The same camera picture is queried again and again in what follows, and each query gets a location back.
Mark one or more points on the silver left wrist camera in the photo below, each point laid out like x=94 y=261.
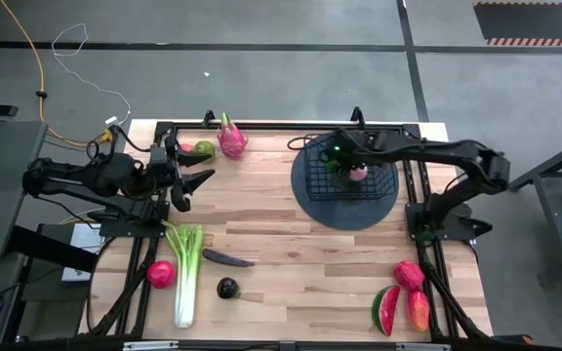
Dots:
x=157 y=157

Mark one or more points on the orange-red ribbed tomato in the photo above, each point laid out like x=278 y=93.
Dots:
x=187 y=147

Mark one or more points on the orange-red oblong fruit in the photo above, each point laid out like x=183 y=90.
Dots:
x=418 y=309

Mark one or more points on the black mat with hazard stripe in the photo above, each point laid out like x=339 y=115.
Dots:
x=530 y=22

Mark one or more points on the white box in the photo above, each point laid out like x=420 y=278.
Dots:
x=83 y=244

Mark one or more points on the green celery stalk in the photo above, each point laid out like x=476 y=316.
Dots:
x=186 y=292

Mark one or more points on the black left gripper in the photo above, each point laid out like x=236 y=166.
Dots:
x=172 y=170

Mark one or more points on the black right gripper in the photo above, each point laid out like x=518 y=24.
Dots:
x=349 y=146

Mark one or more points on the pink dragon fruit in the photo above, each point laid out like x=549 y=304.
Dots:
x=232 y=141

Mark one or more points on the pink peach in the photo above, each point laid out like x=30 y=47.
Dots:
x=358 y=173

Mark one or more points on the round dark mat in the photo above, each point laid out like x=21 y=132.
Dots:
x=344 y=217

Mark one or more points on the black metal side table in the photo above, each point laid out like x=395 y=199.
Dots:
x=559 y=229

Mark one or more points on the silver bracket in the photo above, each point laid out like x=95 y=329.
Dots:
x=422 y=346
x=149 y=345

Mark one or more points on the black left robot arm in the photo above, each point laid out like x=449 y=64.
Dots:
x=110 y=175

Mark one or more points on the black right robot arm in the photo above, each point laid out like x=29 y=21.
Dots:
x=437 y=148

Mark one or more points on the red apple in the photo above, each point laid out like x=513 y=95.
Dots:
x=161 y=274

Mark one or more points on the long purple eggplant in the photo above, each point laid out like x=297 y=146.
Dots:
x=225 y=258

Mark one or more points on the red lumpy fruit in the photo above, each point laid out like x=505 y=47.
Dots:
x=409 y=275

